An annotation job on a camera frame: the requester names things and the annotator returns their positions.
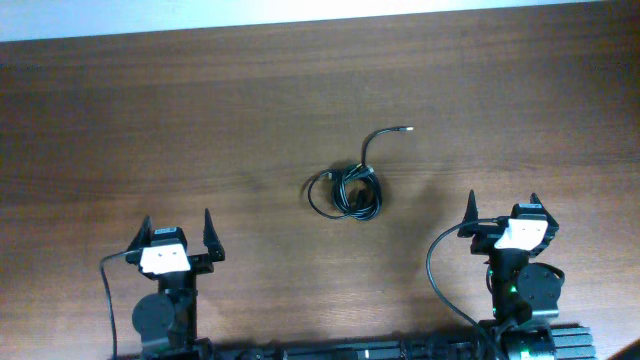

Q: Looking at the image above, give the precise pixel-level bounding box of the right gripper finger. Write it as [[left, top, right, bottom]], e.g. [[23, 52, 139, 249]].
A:
[[529, 193, 559, 228], [457, 190, 479, 238]]

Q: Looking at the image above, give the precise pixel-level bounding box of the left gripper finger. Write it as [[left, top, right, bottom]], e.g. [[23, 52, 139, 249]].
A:
[[203, 208, 225, 262], [127, 215, 152, 251]]

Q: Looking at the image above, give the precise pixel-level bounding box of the black USB cable long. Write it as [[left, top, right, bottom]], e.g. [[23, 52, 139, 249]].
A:
[[307, 125, 415, 221]]

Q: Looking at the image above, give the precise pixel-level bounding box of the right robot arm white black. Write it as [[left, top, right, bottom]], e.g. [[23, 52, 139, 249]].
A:
[[457, 192, 566, 359]]

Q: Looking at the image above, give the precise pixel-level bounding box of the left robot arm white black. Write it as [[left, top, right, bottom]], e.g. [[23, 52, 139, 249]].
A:
[[125, 210, 225, 360]]

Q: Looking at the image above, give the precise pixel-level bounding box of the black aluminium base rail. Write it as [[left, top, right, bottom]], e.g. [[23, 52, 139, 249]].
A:
[[208, 326, 597, 360]]

